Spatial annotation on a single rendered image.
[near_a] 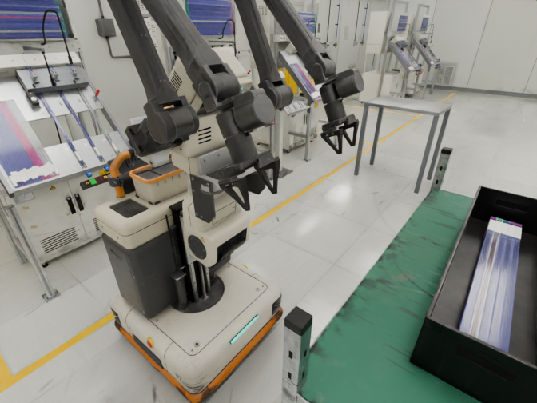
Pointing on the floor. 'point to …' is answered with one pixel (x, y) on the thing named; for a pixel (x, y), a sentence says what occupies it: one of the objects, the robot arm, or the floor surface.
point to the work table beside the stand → (407, 111)
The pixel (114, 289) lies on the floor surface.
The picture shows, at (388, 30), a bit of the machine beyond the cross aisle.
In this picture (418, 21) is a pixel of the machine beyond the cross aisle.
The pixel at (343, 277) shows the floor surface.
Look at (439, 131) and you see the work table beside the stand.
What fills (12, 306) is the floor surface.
